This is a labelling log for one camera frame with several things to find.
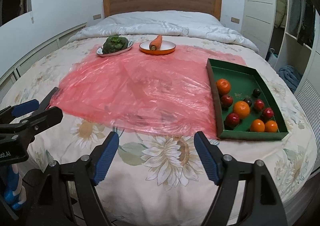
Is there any carrot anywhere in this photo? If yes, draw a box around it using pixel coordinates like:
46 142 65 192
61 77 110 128
149 35 163 51

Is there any red apple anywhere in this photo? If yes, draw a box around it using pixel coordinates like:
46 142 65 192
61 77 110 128
220 95 233 109

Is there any wooden headboard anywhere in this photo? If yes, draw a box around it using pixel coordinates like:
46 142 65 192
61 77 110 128
103 0 222 20

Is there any orange bowl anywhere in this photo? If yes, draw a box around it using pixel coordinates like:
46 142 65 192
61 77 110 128
139 40 176 56

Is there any green leafy vegetable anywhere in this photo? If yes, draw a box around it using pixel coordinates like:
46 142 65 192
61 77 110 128
103 36 128 47

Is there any white plate with greens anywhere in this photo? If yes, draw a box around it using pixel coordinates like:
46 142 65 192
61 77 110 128
96 40 133 57

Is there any dark plum back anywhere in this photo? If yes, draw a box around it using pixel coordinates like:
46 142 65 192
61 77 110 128
252 88 261 98

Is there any white wardrobe shelving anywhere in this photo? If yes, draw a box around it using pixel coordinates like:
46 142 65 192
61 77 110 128
241 0 319 96

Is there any white duvet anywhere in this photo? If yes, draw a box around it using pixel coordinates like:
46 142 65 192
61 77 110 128
67 10 259 53

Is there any floral bed sheet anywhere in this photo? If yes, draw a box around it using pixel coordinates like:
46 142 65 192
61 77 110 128
1 37 317 225

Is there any orange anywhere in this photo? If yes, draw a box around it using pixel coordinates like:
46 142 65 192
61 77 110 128
233 101 251 119
216 78 231 96
249 119 265 132
265 120 278 133

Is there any pink plastic sheet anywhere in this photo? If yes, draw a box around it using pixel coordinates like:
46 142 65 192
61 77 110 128
50 44 245 137

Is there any dark plum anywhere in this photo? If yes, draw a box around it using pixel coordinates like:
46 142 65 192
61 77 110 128
243 98 252 107
252 88 261 98

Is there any blue towel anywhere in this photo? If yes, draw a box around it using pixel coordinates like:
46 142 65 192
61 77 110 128
278 65 302 93

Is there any green tray box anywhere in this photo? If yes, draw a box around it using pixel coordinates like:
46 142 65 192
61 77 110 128
207 59 289 141

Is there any white plastic bag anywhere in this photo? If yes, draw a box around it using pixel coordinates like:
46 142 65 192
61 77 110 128
266 47 278 67

